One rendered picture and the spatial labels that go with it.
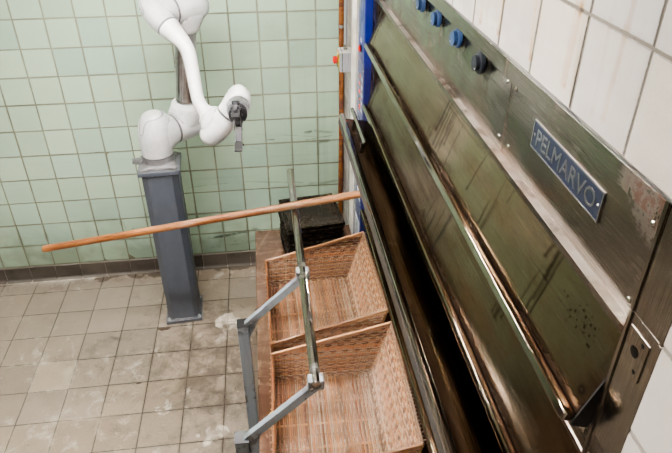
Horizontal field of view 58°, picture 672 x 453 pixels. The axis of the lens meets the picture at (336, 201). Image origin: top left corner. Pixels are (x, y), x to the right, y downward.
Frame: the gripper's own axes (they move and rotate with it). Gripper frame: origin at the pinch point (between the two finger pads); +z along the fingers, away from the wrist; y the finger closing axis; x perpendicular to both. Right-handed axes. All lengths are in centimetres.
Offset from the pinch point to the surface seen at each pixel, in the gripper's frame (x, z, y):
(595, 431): -58, 155, -22
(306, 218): -27, -39, 66
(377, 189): -48, 34, 8
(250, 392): 1, 47, 88
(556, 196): -59, 128, -46
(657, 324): -58, 159, -47
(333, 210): -41, -45, 66
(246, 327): 0, 47, 54
